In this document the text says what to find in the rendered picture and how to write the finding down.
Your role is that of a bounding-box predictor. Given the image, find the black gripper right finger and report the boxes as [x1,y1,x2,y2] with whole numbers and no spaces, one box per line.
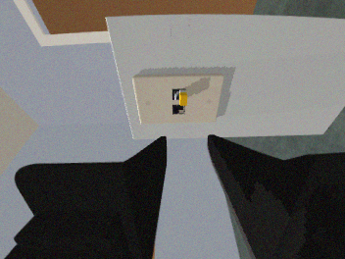
[207,134,345,259]

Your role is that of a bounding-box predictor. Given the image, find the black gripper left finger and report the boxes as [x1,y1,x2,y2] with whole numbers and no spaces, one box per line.
[15,136,167,259]

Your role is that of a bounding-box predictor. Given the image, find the grey panel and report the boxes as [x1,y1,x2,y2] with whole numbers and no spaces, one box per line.
[105,14,345,139]

